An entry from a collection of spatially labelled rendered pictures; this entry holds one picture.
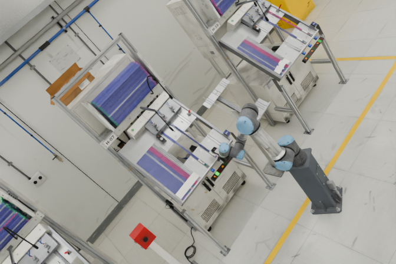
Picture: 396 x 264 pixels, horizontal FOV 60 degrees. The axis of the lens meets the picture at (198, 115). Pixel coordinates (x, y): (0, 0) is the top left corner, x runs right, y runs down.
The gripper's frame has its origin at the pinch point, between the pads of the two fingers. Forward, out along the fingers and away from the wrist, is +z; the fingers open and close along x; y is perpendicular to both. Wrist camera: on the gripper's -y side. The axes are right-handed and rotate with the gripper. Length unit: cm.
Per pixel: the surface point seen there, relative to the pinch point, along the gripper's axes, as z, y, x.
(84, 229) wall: 172, -111, -131
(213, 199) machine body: 58, 8, -20
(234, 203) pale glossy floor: 73, 26, -8
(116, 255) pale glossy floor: 146, -51, -124
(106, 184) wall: 159, -124, -72
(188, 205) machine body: 44, -5, -41
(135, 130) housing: -6, -72, -25
